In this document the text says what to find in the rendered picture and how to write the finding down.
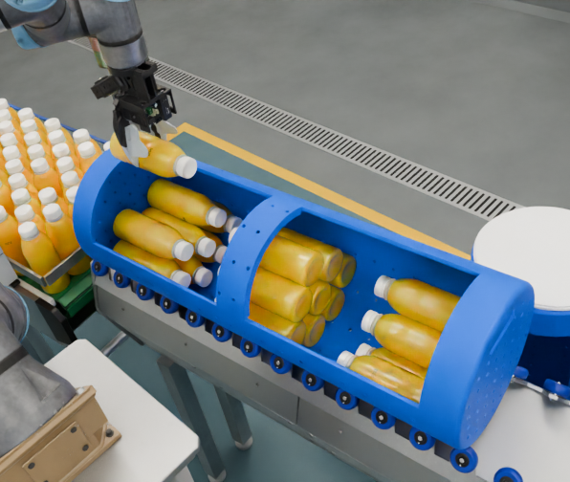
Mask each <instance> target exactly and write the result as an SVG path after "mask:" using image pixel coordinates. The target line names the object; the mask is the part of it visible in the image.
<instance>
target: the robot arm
mask: <svg viewBox="0 0 570 482"><path fill-rule="evenodd" d="M9 29H11V31H12V33H13V36H14V38H15V39H16V42H17V44H18V45H19V46H20V47H21V48H22V49H25V50H29V49H34V48H46V47H48V46H49V45H53V44H56V43H61V42H65V41H69V40H73V39H77V38H82V37H85V36H89V35H92V34H95V35H96V36H97V39H98V43H99V47H100V50H101V53H102V56H103V60H104V62H105V64H106V65H107V67H108V70H109V73H110V74H111V76H105V77H100V78H99V80H98V81H96V82H95V85H94V86H93V87H91V88H90V89H91V90H92V92H93V93H94V95H95V96H96V98H97V99H100V98H107V97H110V96H112V95H113V94H114V93H115V92H116V91H118V92H117V93H116V94H115V95H114V96H115V99H114V102H113V104H114V105H115V110H113V128H114V132H115V134H116V137H117V139H118V141H119V143H120V145H121V147H122V149H123V151H124V153H125V154H126V156H127V158H128V159H129V160H130V162H131V163H132V164H133V165H134V166H135V167H140V164H139V157H143V158H146V157H147V156H148V150H147V148H146V146H145V145H144V144H143V143H142V142H141V140H140V135H139V130H138V128H137V127H136V125H134V124H131V125H130V123H129V121H132V122H134V123H136V124H138V125H139V126H140V128H141V130H142V131H145V132H147V133H151V131H150V127H151V130H152V131H153V132H154V133H155V137H158V138H161V139H163V140H166V134H177V133H178V131H177V129H176V127H175V126H173V125H172V124H170V123H169V122H167V120H169V119H170V118H171V117H172V114H171V113H174V114H177V111H176V107H175V103H174V99H173V96H172V92H171V89H170V88H167V87H165V86H163V85H160V84H157V83H156V80H155V78H154V73H155V72H157V71H158V67H157V63H155V62H152V61H149V57H148V50H147V47H146V43H145V40H144V36H143V29H142V25H141V21H140V18H139V15H138V11H137V7H136V3H135V0H0V33H1V32H3V31H6V30H9ZM167 95H169V96H170V98H171V102H172V106H173V107H172V106H169V102H168V99H167ZM29 324H30V314H29V309H28V307H27V304H26V302H25V301H24V299H23V298H22V296H21V295H20V294H19V293H17V292H16V291H15V290H13V289H12V288H10V287H8V286H5V285H3V284H2V283H1V282H0V458H2V457H3V456H4V455H6V454H7V453H8V452H10V451H11V450H12V449H14V448H15V447H17V446H18V445H19V444H21V443H22V442H23V441H24V440H26V439H27V438H28V437H29V436H31V435H32V434H33V433H34V432H36V431H37V430H38V429H39V428H40V427H42V426H43V425H44V424H45V423H47V422H48V421H49V420H50V419H51V418H52V417H54V416H55V415H56V414H57V412H58V411H59V410H60V409H61V408H63V407H64V406H66V405H67V404H68V403H69V402H70V401H71V400H72V399H73V398H74V397H75V396H76V394H77V393H76V389H75V388H74V387H73V386H72V385H71V383H70V382H69V381H68V380H66V379H65V378H63V377H61V376H60V375H58V374H57V373H55V372H54V371H53V370H51V369H50V368H48V367H46V366H45V365H43V364H42V363H40V362H38V361H36V360H35V359H34V358H33V357H32V356H31V355H30V354H29V353H28V351H27V350H26V349H25V348H24V347H23V345H22V344H21V342H22V340H23V339H24V338H25V336H26V334H27V332H28V329H29Z"/></svg>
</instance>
